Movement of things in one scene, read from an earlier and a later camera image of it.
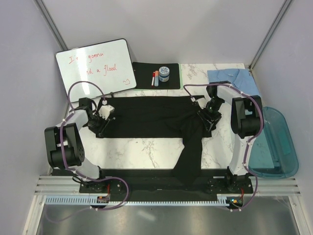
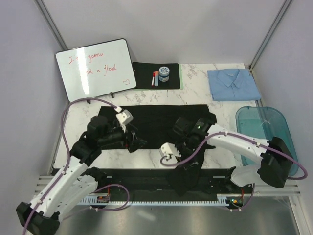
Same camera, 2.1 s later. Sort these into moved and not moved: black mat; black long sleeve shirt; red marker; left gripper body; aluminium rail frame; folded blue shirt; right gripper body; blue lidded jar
Moved: right gripper body; left gripper body; black long sleeve shirt
Not moved: folded blue shirt; red marker; black mat; blue lidded jar; aluminium rail frame
